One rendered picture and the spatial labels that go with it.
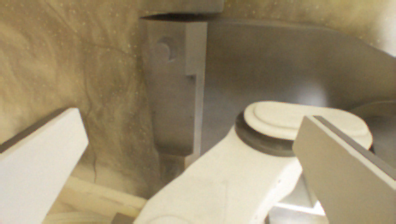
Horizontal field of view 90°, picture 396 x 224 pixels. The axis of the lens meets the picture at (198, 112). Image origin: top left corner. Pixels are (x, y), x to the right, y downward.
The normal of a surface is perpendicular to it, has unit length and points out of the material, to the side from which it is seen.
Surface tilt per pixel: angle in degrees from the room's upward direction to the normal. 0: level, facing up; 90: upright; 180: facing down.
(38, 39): 0
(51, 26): 0
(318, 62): 0
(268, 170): 90
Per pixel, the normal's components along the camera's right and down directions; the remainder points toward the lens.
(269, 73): -0.19, 0.50
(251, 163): 0.04, -0.86
